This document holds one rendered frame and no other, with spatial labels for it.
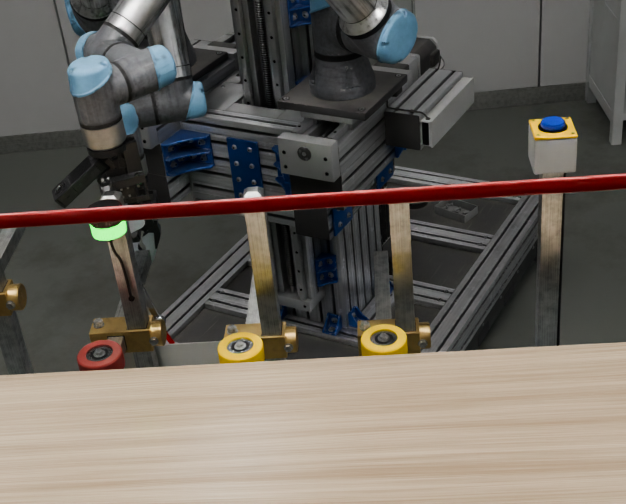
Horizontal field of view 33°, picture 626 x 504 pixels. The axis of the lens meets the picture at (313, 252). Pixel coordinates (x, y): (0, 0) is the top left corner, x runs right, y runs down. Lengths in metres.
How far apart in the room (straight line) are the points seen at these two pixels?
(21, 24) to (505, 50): 2.03
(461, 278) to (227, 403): 1.59
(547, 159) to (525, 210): 1.73
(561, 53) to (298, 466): 3.34
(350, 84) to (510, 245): 1.15
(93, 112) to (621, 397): 0.99
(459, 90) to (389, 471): 1.25
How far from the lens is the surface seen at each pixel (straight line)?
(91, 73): 1.84
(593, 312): 3.45
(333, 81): 2.37
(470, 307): 3.06
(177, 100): 2.22
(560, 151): 1.79
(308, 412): 1.71
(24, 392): 1.88
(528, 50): 4.68
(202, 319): 3.15
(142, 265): 2.21
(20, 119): 4.83
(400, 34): 2.23
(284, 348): 1.99
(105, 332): 2.02
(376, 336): 1.84
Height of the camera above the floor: 2.01
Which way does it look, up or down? 32 degrees down
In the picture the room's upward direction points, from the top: 6 degrees counter-clockwise
